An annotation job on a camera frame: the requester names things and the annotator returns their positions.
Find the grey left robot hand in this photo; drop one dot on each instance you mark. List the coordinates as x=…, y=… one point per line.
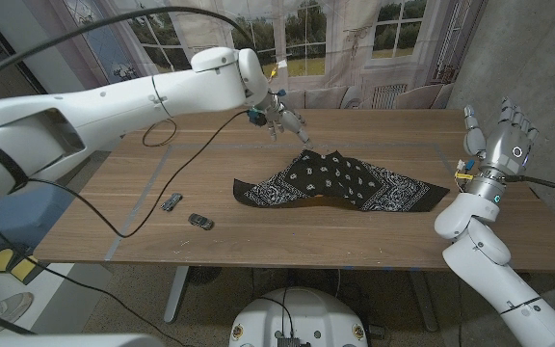
x=287, y=120

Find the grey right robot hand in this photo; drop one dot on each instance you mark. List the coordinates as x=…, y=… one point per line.
x=506, y=149

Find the black paisley bandana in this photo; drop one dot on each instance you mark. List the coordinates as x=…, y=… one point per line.
x=345, y=180

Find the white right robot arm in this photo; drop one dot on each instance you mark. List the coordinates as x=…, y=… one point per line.
x=489, y=270

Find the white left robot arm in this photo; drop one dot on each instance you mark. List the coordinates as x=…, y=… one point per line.
x=113, y=111

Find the printed window backdrop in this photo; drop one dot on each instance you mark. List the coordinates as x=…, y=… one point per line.
x=354, y=48

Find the small dark toy car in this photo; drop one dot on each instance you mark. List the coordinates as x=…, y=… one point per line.
x=200, y=221

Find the small grey toy car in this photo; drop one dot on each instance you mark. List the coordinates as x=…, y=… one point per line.
x=171, y=202

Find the grey metal table leg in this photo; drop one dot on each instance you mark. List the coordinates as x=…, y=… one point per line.
x=424, y=303
x=176, y=294

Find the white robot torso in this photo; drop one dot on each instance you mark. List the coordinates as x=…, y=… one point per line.
x=297, y=318

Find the blue plastic bin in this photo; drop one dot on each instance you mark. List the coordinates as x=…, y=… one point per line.
x=27, y=217

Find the yellow black foot pedal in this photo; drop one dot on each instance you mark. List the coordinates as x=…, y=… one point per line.
x=0, y=260

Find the grey white sneaker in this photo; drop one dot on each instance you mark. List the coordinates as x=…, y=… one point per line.
x=3, y=313

